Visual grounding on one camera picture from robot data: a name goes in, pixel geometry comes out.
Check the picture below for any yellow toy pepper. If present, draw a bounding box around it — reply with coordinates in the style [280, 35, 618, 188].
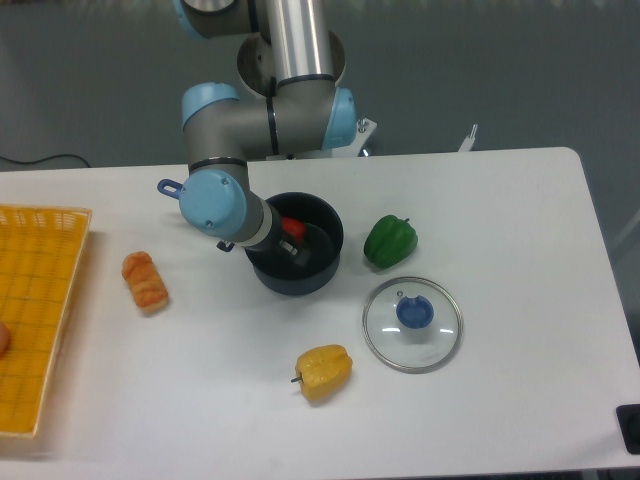
[290, 344, 353, 402]

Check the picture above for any dark pot with blue handle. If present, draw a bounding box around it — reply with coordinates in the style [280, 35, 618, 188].
[157, 170, 344, 296]

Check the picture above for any red toy pepper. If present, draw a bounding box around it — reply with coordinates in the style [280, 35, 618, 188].
[281, 217, 307, 242]

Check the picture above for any black device at table edge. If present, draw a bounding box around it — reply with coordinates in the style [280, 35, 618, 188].
[616, 404, 640, 455]

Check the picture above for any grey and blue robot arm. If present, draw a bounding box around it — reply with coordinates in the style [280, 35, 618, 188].
[174, 1, 356, 266]

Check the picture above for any black cable on floor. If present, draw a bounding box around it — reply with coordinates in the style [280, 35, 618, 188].
[0, 153, 92, 169]

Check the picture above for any orange toy bread roll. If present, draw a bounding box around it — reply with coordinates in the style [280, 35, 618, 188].
[121, 251, 169, 314]

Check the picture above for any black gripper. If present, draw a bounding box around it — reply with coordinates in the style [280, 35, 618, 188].
[239, 214, 311, 268]

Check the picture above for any green toy pepper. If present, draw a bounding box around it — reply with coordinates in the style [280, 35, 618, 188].
[363, 215, 418, 269]

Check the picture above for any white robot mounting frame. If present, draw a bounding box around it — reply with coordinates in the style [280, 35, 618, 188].
[264, 117, 480, 161]

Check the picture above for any yellow woven basket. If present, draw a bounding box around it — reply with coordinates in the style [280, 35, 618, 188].
[1, 204, 92, 438]

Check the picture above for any glass lid with blue knob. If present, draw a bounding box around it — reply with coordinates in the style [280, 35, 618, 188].
[362, 276, 464, 374]

